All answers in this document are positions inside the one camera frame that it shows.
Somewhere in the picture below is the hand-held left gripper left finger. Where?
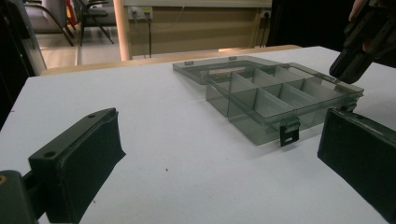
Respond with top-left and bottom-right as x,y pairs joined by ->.
28,107 -> 127,224

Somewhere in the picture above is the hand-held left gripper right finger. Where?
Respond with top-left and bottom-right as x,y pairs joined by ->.
317,107 -> 396,224

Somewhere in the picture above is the transparent grey compartment box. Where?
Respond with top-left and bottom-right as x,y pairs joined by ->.
172,55 -> 364,147

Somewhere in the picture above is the white board sheet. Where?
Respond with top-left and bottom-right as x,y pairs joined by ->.
0,46 -> 396,224

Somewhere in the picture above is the wooden table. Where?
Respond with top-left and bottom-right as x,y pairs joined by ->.
40,44 -> 302,77

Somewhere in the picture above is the grey armchair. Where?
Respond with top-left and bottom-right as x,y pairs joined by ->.
24,0 -> 76,48

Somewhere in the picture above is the red fire extinguisher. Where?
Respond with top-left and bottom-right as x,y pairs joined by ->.
64,0 -> 78,28

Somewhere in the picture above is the black chair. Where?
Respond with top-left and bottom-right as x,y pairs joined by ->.
73,0 -> 118,47

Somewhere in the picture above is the beige wooden counter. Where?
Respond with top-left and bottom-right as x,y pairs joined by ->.
112,0 -> 273,62

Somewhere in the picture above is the black hanging cable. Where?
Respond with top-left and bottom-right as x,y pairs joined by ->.
147,13 -> 153,59

